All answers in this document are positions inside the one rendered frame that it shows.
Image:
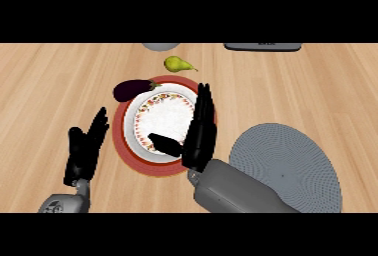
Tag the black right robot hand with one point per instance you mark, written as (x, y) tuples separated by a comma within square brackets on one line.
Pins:
[(201, 133)]

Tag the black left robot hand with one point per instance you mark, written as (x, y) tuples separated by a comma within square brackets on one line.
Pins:
[(83, 153)]

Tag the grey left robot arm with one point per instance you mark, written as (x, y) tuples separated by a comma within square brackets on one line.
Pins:
[(68, 201)]

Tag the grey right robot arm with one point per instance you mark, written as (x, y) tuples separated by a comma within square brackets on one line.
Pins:
[(236, 190)]

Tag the white floral rimmed plate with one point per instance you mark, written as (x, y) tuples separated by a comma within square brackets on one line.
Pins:
[(164, 123)]

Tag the red round placemat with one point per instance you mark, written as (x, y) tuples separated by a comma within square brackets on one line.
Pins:
[(123, 140)]

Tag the dark purple eggplant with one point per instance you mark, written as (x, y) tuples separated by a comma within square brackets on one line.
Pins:
[(131, 89)]

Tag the grey round placemat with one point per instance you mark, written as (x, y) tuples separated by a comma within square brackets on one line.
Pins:
[(289, 166)]

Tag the green pear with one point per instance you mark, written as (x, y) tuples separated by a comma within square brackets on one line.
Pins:
[(176, 64)]

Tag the grey rounded object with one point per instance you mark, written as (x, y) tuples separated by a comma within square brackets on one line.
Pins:
[(160, 46)]

